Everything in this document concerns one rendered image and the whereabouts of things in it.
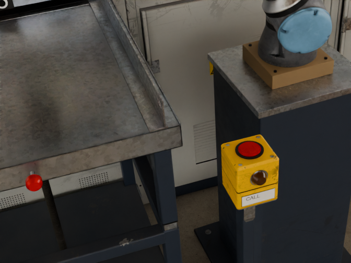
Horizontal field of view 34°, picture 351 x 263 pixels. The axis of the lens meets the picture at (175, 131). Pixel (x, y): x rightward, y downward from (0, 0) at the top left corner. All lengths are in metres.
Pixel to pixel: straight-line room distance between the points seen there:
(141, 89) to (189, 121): 0.75
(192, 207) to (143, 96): 1.00
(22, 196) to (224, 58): 0.91
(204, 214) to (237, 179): 1.18
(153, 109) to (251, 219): 0.32
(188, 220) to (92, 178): 0.39
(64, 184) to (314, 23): 1.15
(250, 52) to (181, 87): 0.47
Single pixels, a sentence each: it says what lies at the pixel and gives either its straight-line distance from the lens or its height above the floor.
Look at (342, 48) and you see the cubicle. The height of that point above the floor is 0.51.
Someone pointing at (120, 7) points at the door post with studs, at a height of 0.82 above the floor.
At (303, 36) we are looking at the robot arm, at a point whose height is 0.95.
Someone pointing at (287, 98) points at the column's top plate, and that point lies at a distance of 1.43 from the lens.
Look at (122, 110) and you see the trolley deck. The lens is 1.24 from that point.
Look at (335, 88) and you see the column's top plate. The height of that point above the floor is 0.75.
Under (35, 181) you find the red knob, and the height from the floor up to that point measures 0.83.
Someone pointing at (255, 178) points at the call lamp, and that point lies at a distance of 1.00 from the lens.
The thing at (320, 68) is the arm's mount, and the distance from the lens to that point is 1.50.
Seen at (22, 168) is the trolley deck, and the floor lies 0.83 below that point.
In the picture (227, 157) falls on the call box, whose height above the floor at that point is 0.89.
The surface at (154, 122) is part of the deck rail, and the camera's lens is 1.19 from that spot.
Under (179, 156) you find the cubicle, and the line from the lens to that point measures 2.11.
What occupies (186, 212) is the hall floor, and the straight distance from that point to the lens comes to 2.19.
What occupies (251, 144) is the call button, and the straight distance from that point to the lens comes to 1.02.
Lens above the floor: 1.54
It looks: 37 degrees down
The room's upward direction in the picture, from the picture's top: 5 degrees counter-clockwise
